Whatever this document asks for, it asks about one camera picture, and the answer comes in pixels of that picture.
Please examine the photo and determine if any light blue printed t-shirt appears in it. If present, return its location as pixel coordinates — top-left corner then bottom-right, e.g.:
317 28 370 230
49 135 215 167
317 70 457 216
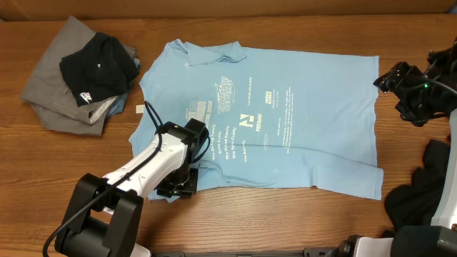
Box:
139 39 383 200

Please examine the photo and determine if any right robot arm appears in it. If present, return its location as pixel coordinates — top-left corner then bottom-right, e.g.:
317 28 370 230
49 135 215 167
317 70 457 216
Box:
303 46 456 256

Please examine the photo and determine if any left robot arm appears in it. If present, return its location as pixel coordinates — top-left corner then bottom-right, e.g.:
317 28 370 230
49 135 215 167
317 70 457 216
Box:
42 119 210 257

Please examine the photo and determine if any folded teal blue shirt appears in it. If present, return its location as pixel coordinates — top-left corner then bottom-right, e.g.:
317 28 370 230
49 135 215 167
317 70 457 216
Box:
107 79 134 118

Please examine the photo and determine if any black shirt on right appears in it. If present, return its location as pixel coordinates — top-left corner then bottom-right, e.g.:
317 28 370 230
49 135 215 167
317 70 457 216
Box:
384 140 450 231

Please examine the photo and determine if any folded black nike shirt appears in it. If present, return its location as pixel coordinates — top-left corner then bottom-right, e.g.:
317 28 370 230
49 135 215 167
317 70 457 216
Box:
59 32 139 106

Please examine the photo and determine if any folded grey shirt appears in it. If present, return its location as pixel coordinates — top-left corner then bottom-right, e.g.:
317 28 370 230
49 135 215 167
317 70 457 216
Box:
21 16 140 136

